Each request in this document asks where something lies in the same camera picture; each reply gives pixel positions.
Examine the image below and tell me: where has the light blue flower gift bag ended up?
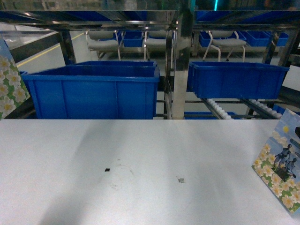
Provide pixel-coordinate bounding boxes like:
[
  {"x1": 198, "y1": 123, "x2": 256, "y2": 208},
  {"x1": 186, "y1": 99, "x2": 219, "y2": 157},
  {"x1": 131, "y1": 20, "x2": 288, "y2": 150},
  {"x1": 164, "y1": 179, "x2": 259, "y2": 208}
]
[{"x1": 0, "y1": 36, "x2": 30, "y2": 119}]

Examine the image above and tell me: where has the flower gift bag with figures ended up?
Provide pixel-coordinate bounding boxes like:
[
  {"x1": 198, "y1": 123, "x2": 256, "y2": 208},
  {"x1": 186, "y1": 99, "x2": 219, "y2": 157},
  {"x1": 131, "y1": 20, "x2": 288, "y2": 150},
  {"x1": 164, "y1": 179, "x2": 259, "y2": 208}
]
[{"x1": 252, "y1": 109, "x2": 300, "y2": 214}]

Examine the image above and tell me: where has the blue bin behind table left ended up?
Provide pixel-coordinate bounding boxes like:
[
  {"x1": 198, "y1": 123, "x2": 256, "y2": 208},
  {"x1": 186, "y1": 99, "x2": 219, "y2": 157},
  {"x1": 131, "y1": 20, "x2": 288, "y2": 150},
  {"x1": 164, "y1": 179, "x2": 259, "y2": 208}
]
[{"x1": 22, "y1": 61, "x2": 160, "y2": 120}]

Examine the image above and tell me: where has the blue bin behind table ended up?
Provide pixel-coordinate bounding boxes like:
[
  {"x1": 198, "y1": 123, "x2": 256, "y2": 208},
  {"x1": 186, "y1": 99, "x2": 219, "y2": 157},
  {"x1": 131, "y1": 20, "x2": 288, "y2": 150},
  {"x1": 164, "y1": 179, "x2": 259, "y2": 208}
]
[
  {"x1": 22, "y1": 61, "x2": 160, "y2": 120},
  {"x1": 187, "y1": 61, "x2": 289, "y2": 99}
]

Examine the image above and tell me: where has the blue bin behind table right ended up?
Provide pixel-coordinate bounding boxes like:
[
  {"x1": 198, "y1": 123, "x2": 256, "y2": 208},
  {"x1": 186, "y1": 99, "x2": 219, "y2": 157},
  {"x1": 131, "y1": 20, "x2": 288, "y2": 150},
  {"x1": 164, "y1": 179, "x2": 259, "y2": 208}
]
[{"x1": 187, "y1": 61, "x2": 289, "y2": 99}]

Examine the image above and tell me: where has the grey chair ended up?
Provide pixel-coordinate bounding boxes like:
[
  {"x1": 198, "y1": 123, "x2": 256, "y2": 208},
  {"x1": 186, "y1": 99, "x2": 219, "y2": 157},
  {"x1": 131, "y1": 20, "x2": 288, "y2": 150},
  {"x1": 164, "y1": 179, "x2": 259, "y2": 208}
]
[{"x1": 86, "y1": 30, "x2": 121, "y2": 61}]

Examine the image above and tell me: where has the steel shelf post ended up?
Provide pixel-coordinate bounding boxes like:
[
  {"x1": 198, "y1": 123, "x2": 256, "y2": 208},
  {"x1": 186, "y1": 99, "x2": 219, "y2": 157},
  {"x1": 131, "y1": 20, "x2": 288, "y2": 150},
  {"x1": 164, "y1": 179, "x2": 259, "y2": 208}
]
[{"x1": 172, "y1": 8, "x2": 193, "y2": 120}]

